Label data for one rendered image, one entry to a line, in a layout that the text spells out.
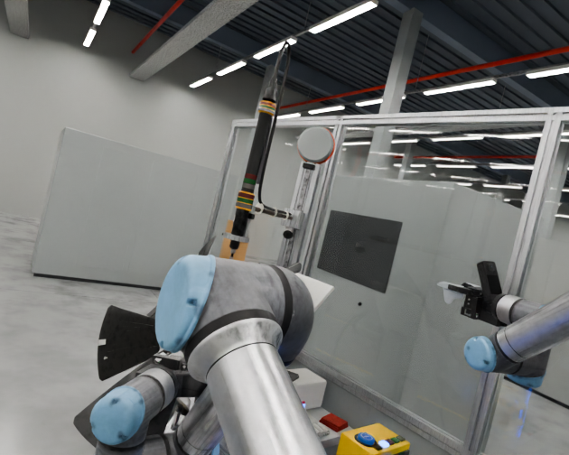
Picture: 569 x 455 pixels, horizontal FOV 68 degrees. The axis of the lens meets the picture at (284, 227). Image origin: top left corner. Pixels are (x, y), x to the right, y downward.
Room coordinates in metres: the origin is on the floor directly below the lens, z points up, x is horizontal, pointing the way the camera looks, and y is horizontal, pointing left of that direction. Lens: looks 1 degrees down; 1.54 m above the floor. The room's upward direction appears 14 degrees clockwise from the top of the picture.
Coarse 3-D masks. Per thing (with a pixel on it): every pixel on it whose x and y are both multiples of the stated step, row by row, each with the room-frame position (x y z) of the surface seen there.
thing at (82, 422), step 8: (136, 368) 1.06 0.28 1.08; (128, 376) 1.05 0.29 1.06; (120, 384) 1.04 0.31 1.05; (96, 400) 1.01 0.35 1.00; (88, 408) 1.00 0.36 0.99; (168, 408) 1.03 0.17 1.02; (80, 416) 0.99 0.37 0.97; (88, 416) 0.99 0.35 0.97; (160, 416) 1.01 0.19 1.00; (168, 416) 1.02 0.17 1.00; (80, 424) 0.98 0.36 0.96; (88, 424) 0.98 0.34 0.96; (152, 424) 1.00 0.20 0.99; (160, 424) 1.00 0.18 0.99; (80, 432) 0.97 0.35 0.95; (88, 432) 0.97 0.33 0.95; (152, 432) 0.98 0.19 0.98; (160, 432) 0.99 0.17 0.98; (88, 440) 0.96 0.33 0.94; (96, 440) 0.96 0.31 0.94
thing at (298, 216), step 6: (288, 210) 1.66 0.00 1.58; (294, 210) 1.66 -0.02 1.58; (300, 210) 1.74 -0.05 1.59; (294, 216) 1.66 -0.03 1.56; (300, 216) 1.65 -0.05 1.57; (282, 222) 1.67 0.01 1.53; (288, 222) 1.66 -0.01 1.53; (294, 222) 1.66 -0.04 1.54; (300, 222) 1.68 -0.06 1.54; (294, 228) 1.75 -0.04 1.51; (300, 228) 1.71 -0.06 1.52
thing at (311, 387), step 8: (304, 368) 1.69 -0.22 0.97; (304, 376) 1.60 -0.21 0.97; (312, 376) 1.63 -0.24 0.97; (296, 384) 1.52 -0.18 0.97; (304, 384) 1.54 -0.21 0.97; (312, 384) 1.57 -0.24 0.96; (320, 384) 1.60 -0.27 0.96; (304, 392) 1.54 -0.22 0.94; (312, 392) 1.57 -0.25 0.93; (320, 392) 1.60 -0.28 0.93; (304, 400) 1.55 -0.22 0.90; (312, 400) 1.58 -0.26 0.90; (320, 400) 1.61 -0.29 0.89
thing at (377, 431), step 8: (376, 424) 1.10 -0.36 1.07; (344, 432) 1.01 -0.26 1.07; (352, 432) 1.02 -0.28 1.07; (368, 432) 1.04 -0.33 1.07; (376, 432) 1.05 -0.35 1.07; (384, 432) 1.06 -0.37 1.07; (392, 432) 1.07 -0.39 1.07; (344, 440) 1.00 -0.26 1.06; (352, 440) 0.99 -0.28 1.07; (376, 440) 1.01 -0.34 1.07; (384, 440) 1.02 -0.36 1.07; (344, 448) 1.00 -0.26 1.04; (352, 448) 0.98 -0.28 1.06; (360, 448) 0.96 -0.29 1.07; (368, 448) 0.96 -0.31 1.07; (384, 448) 0.98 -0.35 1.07; (392, 448) 0.99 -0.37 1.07; (400, 448) 1.01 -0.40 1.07; (408, 448) 1.04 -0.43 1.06
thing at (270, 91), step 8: (272, 80) 1.09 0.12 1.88; (272, 88) 1.09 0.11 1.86; (264, 96) 1.09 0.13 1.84; (272, 96) 1.08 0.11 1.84; (240, 216) 1.08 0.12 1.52; (240, 224) 1.08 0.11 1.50; (232, 232) 1.09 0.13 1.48; (240, 232) 1.09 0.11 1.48; (232, 240) 1.09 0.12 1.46; (232, 248) 1.09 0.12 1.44
